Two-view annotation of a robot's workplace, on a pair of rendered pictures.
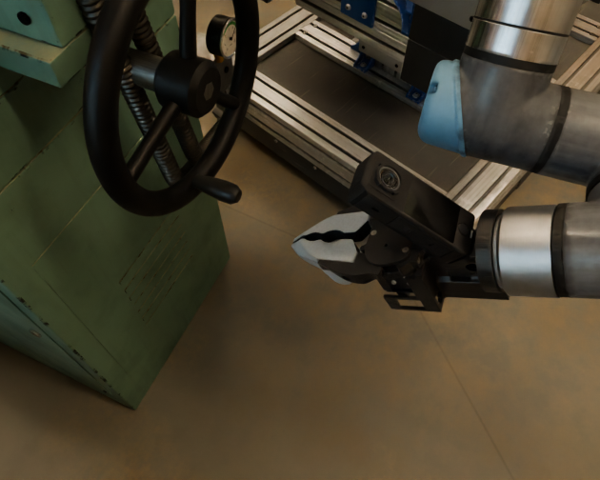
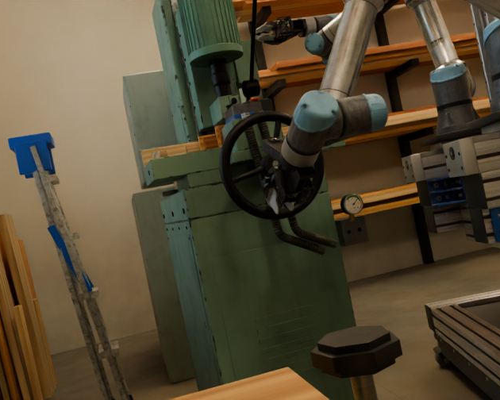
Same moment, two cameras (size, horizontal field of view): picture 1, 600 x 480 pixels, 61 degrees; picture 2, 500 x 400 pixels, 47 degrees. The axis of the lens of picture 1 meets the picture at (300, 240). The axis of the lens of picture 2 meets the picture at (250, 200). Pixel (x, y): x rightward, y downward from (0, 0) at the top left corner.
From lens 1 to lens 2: 1.25 m
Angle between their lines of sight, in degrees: 70
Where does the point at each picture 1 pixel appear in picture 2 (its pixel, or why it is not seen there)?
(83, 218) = (244, 256)
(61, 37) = (238, 147)
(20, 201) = (217, 225)
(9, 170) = (218, 209)
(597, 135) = not seen: hidden behind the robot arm
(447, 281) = (289, 180)
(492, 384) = not seen: outside the picture
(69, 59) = (239, 155)
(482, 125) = not seen: hidden behind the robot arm
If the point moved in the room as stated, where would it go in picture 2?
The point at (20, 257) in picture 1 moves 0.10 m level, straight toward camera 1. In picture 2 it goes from (208, 250) to (203, 253)
